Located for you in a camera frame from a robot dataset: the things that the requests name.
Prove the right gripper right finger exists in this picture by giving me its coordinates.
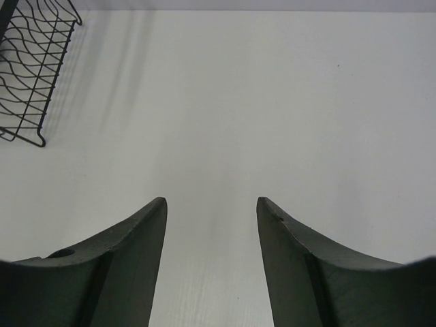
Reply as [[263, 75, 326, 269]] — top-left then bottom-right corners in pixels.
[[256, 197, 435, 326]]

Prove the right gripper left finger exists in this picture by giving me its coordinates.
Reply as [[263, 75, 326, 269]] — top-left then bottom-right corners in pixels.
[[1, 197, 168, 326]]

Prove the black wire dish rack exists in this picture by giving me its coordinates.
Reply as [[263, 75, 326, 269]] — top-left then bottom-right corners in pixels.
[[1, 1, 82, 148]]

